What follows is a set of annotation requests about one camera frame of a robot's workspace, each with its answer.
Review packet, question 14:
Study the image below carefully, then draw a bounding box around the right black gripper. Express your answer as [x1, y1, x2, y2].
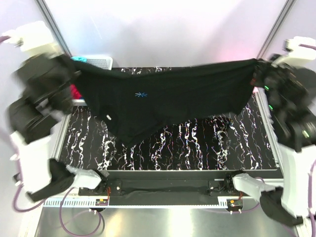
[252, 54, 301, 118]

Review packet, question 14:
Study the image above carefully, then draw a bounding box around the black t shirt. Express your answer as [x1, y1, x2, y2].
[72, 59, 258, 146]

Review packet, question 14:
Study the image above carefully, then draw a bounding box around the black marble pattern mat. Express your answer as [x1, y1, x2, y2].
[57, 66, 277, 171]

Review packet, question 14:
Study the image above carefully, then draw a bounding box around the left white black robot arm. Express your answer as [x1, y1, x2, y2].
[0, 21, 107, 202]

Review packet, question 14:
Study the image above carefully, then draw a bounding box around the light blue t shirt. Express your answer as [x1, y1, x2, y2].
[71, 56, 87, 63]

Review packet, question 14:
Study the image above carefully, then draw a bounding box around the white plastic basket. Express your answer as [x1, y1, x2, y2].
[73, 57, 113, 104]

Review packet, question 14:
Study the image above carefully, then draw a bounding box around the red t shirt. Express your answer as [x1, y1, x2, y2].
[70, 84, 82, 100]

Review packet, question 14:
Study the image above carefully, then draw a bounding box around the orange connector box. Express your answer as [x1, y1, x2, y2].
[228, 199, 243, 211]
[96, 198, 109, 206]

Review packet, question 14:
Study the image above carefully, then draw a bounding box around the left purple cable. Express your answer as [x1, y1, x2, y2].
[0, 35, 107, 235]

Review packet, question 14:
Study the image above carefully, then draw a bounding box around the left orange connector box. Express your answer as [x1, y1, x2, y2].
[96, 198, 109, 206]

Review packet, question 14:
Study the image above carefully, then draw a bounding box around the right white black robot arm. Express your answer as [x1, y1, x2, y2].
[223, 36, 316, 227]

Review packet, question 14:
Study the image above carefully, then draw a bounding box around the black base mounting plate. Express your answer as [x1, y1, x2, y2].
[79, 170, 230, 207]

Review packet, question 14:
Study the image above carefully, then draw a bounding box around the right orange connector box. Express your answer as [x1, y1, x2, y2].
[228, 199, 243, 211]

